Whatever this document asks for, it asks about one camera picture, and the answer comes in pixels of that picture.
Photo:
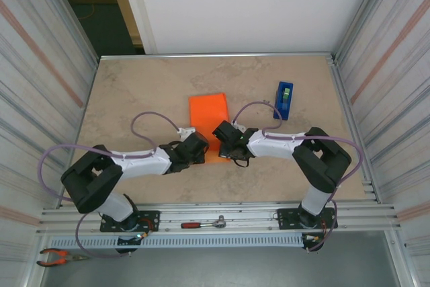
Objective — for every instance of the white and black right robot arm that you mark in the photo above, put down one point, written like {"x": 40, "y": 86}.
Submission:
{"x": 279, "y": 146}

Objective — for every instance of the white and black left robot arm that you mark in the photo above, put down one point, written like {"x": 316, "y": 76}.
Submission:
{"x": 141, "y": 162}

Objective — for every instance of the blue tape dispenser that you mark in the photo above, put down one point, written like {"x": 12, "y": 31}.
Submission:
{"x": 281, "y": 109}

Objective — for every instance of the green tape roll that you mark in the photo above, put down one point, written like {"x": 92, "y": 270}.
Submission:
{"x": 286, "y": 94}

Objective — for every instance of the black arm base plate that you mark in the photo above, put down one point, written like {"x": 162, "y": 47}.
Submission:
{"x": 285, "y": 216}
{"x": 151, "y": 216}

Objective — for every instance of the aluminium table edge rail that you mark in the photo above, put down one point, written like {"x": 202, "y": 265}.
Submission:
{"x": 218, "y": 55}

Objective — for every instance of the aluminium side rail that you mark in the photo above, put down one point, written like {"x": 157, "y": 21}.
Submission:
{"x": 80, "y": 125}
{"x": 349, "y": 112}

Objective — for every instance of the white door frame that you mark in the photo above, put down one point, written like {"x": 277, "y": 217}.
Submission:
{"x": 134, "y": 14}

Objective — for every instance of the aluminium frame post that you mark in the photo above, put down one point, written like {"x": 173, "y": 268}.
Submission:
{"x": 361, "y": 14}
{"x": 69, "y": 14}

